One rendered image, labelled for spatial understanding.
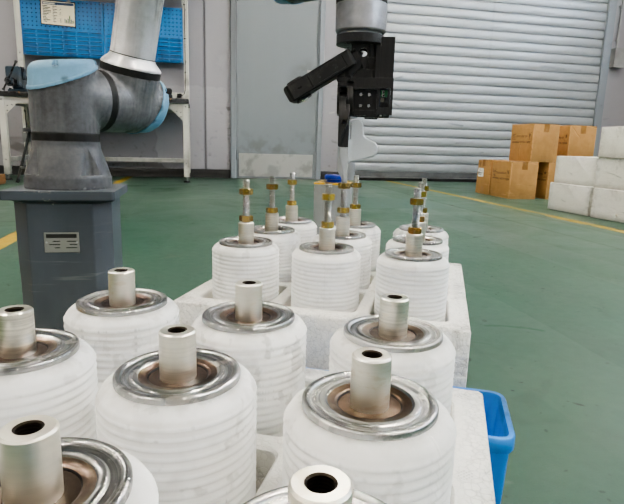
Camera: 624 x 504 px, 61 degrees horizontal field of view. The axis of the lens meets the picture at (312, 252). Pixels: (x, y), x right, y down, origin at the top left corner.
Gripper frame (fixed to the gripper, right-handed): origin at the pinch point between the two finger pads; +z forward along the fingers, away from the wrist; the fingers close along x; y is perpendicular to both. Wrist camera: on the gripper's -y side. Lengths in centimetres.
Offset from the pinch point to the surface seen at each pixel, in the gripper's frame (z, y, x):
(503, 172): 14, 124, 368
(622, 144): -9, 153, 238
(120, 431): 11, -10, -58
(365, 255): 12.4, 4.4, -2.9
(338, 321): 17.6, 0.9, -19.9
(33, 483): 9, -9, -67
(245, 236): 8.8, -12.8, -11.0
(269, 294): 16.6, -9.0, -12.6
